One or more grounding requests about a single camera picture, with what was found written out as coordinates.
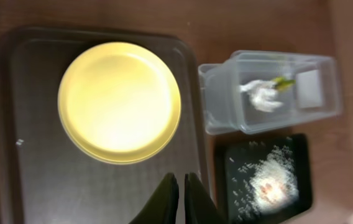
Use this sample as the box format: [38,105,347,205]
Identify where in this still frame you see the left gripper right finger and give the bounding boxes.
[184,172,226,224]

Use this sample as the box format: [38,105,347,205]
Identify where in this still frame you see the green snack wrapper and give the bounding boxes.
[272,77,295,91]

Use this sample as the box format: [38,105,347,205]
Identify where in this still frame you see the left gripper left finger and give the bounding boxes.
[130,173,179,224]

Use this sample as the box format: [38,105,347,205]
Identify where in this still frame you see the yellow plate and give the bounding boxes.
[57,42,181,165]

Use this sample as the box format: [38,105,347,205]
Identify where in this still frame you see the black tray bin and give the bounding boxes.
[214,134,313,224]

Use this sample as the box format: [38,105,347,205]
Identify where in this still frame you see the white tissue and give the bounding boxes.
[239,80,283,113]

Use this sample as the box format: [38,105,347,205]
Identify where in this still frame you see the brown serving tray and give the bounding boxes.
[0,27,211,223]

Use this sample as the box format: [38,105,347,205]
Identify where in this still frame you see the clear plastic bin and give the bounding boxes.
[198,50,342,135]

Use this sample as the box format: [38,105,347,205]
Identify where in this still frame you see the rice and food scraps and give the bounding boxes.
[225,142,299,221]

